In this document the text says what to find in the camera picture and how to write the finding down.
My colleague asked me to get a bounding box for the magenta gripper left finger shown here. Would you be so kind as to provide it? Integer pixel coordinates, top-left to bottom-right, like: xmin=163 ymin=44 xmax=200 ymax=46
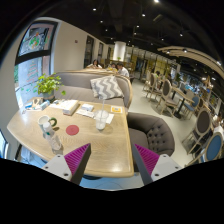
xmin=42 ymin=143 xmax=91 ymax=185

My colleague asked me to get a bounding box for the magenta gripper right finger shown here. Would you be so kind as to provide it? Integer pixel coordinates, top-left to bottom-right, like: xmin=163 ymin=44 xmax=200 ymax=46
xmin=132 ymin=144 xmax=182 ymax=185

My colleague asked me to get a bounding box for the clear plastic water bottle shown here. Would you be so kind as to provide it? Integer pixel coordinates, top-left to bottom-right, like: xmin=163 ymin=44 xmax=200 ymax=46
xmin=43 ymin=122 xmax=62 ymax=151

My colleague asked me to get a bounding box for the grey tufted armchair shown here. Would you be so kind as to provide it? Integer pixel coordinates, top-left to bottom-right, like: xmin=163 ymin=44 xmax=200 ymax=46
xmin=127 ymin=112 xmax=175 ymax=156

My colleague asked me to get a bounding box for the red round coaster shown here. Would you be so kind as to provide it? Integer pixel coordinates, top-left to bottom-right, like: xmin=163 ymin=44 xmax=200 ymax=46
xmin=66 ymin=125 xmax=79 ymax=136

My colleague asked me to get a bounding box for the wooden dining table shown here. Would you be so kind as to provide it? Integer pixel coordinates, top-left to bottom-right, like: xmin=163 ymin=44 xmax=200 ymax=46
xmin=7 ymin=107 xmax=134 ymax=178

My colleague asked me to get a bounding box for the grey backed wooden chair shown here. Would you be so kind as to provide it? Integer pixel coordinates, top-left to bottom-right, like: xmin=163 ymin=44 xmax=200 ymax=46
xmin=182 ymin=109 xmax=212 ymax=153

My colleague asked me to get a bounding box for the clear plastic cup with straw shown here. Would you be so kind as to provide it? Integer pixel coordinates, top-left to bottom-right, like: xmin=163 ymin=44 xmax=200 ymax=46
xmin=94 ymin=108 xmax=109 ymax=131

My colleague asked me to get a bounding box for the white paper napkin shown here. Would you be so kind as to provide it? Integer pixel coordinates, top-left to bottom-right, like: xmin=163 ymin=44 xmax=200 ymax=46
xmin=94 ymin=111 xmax=114 ymax=124

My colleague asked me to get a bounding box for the white tissue box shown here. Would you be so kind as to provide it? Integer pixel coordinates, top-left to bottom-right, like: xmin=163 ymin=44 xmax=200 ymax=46
xmin=60 ymin=100 xmax=79 ymax=116

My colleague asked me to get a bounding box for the small white box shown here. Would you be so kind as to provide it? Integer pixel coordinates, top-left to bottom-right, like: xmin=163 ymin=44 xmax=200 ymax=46
xmin=81 ymin=104 xmax=94 ymax=112

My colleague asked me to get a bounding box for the blue backed wooden chair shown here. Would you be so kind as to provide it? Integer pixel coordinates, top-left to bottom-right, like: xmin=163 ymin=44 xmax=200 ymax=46
xmin=188 ymin=132 xmax=223 ymax=166

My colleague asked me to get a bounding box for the yellow card on table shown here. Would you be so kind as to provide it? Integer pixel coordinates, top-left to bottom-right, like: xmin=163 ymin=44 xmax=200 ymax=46
xmin=111 ymin=106 xmax=123 ymax=113

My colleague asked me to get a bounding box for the grey upholstered sofa bench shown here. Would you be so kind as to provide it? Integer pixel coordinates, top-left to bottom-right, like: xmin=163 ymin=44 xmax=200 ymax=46
xmin=54 ymin=69 xmax=132 ymax=109

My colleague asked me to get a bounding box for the green potted plant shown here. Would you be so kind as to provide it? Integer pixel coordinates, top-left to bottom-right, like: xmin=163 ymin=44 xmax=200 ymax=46
xmin=35 ymin=73 xmax=62 ymax=100

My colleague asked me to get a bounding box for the grey chevron pillow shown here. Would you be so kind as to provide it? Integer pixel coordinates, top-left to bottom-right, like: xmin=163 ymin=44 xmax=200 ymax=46
xmin=91 ymin=76 xmax=124 ymax=100

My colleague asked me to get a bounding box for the person in white shirt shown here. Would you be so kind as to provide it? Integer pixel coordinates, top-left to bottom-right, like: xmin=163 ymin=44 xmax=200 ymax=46
xmin=117 ymin=63 xmax=129 ymax=77

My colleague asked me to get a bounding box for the white round pillar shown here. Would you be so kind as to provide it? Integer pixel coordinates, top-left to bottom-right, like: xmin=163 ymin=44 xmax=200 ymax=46
xmin=113 ymin=41 xmax=126 ymax=61

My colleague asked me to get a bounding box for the white mug green handle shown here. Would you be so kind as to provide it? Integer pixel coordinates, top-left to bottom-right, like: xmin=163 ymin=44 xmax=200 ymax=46
xmin=38 ymin=115 xmax=57 ymax=132

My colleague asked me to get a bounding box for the framed wall picture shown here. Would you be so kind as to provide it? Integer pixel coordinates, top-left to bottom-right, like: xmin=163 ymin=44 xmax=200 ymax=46
xmin=18 ymin=21 xmax=57 ymax=56

